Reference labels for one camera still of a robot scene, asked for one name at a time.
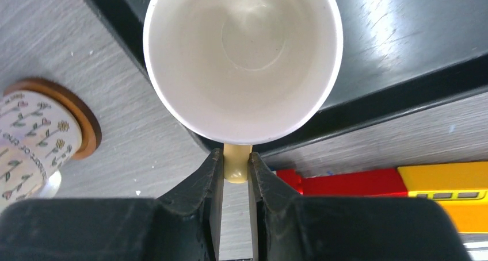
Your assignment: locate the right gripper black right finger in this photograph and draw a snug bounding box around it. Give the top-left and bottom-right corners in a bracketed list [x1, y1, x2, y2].
[248, 152, 470, 260]

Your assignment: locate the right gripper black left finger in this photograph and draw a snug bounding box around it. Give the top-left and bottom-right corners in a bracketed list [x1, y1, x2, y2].
[1, 149, 223, 260]

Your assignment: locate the yellow mug white inside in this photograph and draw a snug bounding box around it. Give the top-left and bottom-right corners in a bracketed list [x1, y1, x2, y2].
[143, 0, 344, 183]

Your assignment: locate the white mug orange inside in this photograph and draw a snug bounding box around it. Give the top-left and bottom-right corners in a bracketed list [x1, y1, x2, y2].
[1, 90, 82, 210]

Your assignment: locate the toy block train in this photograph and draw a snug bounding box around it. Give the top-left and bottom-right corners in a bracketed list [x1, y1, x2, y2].
[276, 162, 487, 234]

